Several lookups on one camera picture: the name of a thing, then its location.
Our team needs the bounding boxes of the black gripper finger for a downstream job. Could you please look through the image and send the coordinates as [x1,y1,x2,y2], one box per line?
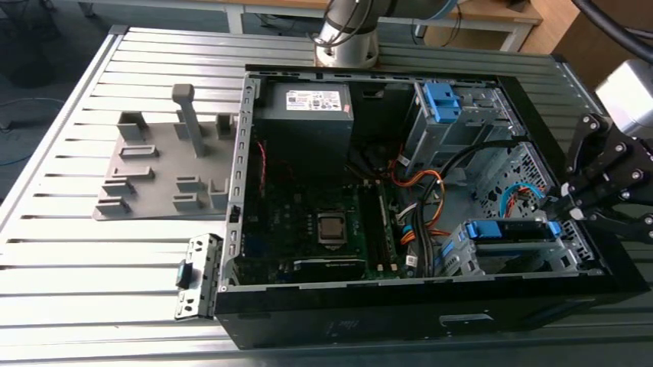
[540,112,643,222]
[573,190,653,245]

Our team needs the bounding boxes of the multicolour power wire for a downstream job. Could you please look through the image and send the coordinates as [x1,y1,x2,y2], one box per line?
[515,186,557,207]

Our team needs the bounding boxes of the blue data wire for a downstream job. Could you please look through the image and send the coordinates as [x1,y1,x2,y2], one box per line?
[499,182,557,216]

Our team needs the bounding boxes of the hard disk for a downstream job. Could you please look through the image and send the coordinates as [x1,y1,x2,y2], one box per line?
[467,219,563,244]

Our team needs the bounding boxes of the silver disk bay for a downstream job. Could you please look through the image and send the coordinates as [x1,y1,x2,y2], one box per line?
[439,217,581,277]

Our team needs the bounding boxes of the wooden cabinet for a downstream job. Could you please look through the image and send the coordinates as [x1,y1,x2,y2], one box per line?
[520,0,653,106]

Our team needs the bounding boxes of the silver optical drive cage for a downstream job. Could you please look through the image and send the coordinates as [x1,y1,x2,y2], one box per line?
[405,82,527,173]

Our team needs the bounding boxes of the blue plastic drive latch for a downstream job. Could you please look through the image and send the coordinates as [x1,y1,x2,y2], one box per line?
[422,82,464,124]

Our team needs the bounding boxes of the green RAM stick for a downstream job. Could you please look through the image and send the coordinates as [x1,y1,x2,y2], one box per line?
[376,178,402,273]

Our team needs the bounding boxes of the CPU socket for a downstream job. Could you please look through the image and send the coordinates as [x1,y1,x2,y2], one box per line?
[314,211,349,249]

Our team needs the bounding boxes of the grey power supply unit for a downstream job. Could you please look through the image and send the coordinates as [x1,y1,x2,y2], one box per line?
[253,82,357,180]

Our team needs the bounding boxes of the black graphics card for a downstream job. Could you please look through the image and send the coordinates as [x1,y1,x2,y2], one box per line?
[293,258,369,282]

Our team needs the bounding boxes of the black PC case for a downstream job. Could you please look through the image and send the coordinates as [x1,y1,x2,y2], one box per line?
[214,63,652,351]

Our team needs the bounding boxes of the green motherboard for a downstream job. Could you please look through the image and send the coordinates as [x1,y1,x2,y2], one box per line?
[240,179,414,286]

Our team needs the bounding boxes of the grey parts rack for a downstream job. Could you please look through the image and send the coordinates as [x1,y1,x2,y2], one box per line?
[91,84,242,222]

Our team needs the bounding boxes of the black office chair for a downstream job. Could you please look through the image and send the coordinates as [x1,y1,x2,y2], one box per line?
[0,34,66,89]

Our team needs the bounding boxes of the thick black cable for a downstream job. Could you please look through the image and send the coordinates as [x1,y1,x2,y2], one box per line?
[413,139,527,278]

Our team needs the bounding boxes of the orange wire bundle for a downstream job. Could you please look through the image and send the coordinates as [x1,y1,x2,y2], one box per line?
[390,169,453,245]

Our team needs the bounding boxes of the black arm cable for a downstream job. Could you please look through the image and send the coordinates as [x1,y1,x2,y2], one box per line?
[569,0,653,64]

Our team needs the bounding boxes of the white grey wire bundle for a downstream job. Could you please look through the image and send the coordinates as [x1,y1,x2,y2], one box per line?
[396,202,421,225]

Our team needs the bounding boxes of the wooden desk white frame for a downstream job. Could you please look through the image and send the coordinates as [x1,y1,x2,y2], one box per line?
[224,0,543,53]

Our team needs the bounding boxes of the hinged metal slot bracket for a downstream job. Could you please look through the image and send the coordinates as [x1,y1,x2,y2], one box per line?
[174,232,225,321]

